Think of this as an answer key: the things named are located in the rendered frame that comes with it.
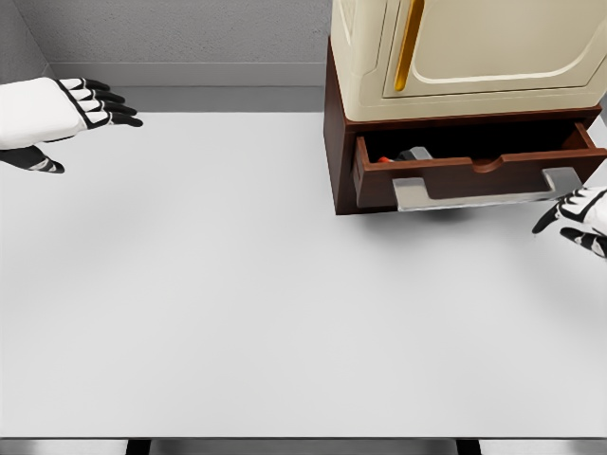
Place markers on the grey switch with red button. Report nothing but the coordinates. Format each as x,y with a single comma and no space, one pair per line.
411,155

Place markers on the brown wooden cabinet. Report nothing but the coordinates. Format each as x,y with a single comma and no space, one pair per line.
340,156

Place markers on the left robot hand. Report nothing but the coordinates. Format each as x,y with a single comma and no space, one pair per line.
47,111

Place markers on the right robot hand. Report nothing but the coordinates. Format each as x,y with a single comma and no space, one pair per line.
585,208

